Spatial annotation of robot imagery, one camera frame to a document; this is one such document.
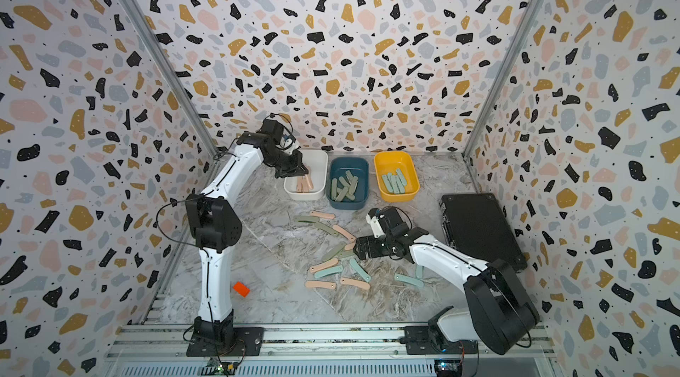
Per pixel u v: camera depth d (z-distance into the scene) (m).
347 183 1.11
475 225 0.93
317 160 1.16
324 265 0.88
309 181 0.95
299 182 1.09
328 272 0.87
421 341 0.73
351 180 1.12
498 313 0.42
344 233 0.96
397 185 1.10
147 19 0.81
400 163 1.17
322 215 1.00
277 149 0.81
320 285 0.84
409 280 0.86
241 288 0.83
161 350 0.74
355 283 0.85
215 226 0.58
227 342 0.66
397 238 0.66
